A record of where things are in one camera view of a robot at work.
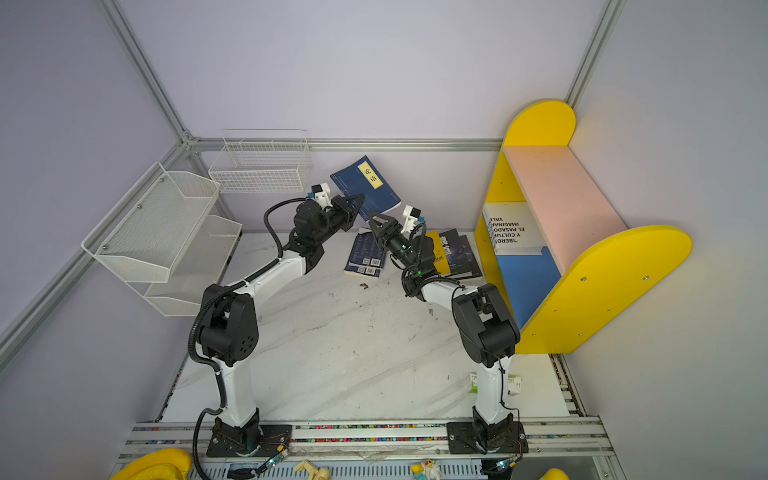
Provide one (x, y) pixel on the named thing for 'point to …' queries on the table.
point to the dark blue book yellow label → (362, 178)
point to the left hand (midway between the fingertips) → (366, 194)
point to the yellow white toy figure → (427, 470)
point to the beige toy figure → (315, 473)
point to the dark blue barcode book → (367, 255)
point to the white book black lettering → (510, 228)
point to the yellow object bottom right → (554, 474)
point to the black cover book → (459, 255)
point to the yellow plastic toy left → (164, 464)
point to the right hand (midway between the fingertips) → (363, 219)
